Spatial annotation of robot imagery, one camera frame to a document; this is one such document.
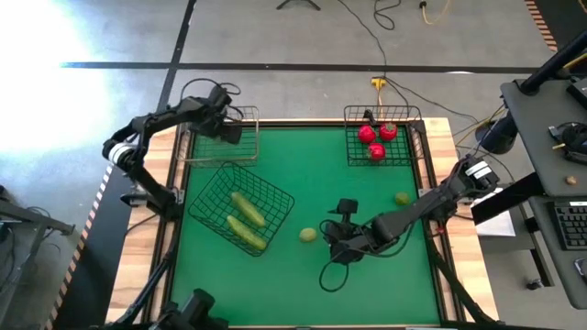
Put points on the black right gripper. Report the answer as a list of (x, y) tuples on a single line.
[(355, 240)]

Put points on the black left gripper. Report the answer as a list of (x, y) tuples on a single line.
[(214, 120)]

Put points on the pale green lime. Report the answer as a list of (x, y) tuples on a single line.
[(308, 234)]

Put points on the dark green lime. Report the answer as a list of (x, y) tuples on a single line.
[(402, 198)]

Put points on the green cucumber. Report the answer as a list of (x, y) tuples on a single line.
[(246, 233), (247, 209)]

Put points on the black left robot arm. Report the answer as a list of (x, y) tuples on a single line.
[(160, 118)]

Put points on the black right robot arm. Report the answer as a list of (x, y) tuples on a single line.
[(422, 206)]

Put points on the green table mat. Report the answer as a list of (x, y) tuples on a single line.
[(298, 284)]

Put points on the red tomato toy in basket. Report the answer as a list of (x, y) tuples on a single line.
[(367, 134)]

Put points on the small black clip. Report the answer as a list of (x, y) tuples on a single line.
[(368, 117)]

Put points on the yellow power plug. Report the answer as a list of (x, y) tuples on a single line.
[(379, 83)]

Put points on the white paper sheet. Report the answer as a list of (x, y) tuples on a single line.
[(497, 222)]

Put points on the black desk leg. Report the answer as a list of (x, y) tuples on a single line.
[(509, 197)]

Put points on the black round stool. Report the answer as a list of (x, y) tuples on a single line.
[(497, 135)]

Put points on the black floor mat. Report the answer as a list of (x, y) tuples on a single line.
[(87, 275)]

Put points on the black caster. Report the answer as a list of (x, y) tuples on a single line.
[(534, 284)]

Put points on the black stand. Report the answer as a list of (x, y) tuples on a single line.
[(27, 215)]

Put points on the grey desk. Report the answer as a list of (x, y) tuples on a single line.
[(541, 137)]

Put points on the black keyboard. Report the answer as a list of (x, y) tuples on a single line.
[(571, 224)]

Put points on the small brown object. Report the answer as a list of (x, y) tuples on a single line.
[(571, 180)]

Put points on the black headphones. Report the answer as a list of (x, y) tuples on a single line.
[(575, 139)]

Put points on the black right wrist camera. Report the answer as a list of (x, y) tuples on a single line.
[(347, 205)]

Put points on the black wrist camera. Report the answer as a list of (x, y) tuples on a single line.
[(347, 205), (220, 96)]

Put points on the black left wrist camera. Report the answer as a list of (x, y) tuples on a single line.
[(220, 96)]

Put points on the black table edge rail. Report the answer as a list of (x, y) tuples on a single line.
[(302, 124)]

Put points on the black frame strut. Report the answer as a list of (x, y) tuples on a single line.
[(458, 286), (149, 282)]

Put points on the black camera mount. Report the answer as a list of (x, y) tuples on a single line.
[(192, 311)]

